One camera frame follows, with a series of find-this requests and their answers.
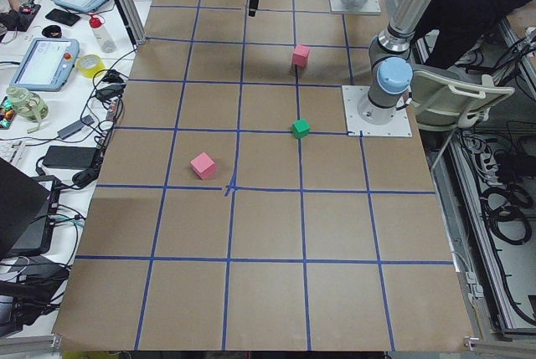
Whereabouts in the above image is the green cube near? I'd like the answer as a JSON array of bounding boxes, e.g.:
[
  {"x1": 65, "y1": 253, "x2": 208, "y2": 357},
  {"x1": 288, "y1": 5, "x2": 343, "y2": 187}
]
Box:
[{"x1": 291, "y1": 118, "x2": 311, "y2": 140}]

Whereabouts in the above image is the yellow tape roll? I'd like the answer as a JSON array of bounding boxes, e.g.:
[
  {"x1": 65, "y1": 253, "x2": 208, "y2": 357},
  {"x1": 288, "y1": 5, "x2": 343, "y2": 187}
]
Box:
[{"x1": 75, "y1": 54, "x2": 106, "y2": 79}]

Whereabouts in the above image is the pink cube centre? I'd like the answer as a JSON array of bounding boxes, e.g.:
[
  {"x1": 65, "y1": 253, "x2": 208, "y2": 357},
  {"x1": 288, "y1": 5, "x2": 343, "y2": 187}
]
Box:
[{"x1": 291, "y1": 44, "x2": 311, "y2": 68}]

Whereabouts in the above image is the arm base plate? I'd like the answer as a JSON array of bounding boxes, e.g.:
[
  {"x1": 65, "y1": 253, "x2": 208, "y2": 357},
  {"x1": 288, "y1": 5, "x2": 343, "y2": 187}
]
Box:
[
  {"x1": 329, "y1": 0, "x2": 381, "y2": 16},
  {"x1": 342, "y1": 85, "x2": 412, "y2": 137}
]

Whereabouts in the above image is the teach pendant near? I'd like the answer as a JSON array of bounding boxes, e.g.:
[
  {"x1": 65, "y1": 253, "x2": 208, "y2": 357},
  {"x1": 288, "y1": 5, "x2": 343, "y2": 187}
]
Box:
[{"x1": 9, "y1": 38, "x2": 80, "y2": 92}]

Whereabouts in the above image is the black cable bundle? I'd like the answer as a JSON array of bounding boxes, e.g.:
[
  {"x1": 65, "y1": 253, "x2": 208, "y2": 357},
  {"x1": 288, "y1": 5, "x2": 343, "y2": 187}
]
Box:
[{"x1": 33, "y1": 47, "x2": 139, "y2": 192}]

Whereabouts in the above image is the white squeeze bottle red cap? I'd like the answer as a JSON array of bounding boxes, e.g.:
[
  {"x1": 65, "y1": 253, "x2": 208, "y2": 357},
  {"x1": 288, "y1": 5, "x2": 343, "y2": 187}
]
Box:
[{"x1": 89, "y1": 14, "x2": 116, "y2": 54}]

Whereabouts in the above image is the white office chair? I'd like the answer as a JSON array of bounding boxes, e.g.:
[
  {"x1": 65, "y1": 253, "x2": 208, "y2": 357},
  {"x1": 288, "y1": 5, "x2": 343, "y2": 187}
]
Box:
[{"x1": 410, "y1": 64, "x2": 514, "y2": 131}]

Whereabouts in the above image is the pink cube far left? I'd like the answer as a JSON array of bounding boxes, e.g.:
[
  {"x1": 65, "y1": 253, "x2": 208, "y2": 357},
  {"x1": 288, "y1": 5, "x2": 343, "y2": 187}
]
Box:
[{"x1": 190, "y1": 152, "x2": 217, "y2": 180}]

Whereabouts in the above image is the black laptop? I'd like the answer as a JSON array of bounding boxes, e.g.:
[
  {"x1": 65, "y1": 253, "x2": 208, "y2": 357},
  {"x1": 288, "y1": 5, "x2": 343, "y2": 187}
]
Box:
[{"x1": 1, "y1": 160, "x2": 59, "y2": 259}]

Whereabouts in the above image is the black smartphone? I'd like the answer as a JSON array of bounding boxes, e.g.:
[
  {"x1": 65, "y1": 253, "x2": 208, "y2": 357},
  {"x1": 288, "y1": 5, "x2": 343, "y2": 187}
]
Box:
[{"x1": 45, "y1": 8, "x2": 80, "y2": 27}]

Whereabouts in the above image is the pink cube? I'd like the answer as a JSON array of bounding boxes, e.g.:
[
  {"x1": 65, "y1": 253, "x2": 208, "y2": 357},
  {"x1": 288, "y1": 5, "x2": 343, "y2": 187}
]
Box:
[
  {"x1": 291, "y1": 44, "x2": 311, "y2": 68},
  {"x1": 190, "y1": 152, "x2": 217, "y2": 180}
]

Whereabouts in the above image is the black power brick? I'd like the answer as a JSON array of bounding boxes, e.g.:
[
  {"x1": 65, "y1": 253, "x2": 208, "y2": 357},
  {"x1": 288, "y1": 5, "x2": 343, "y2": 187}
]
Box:
[{"x1": 43, "y1": 146, "x2": 96, "y2": 170}]

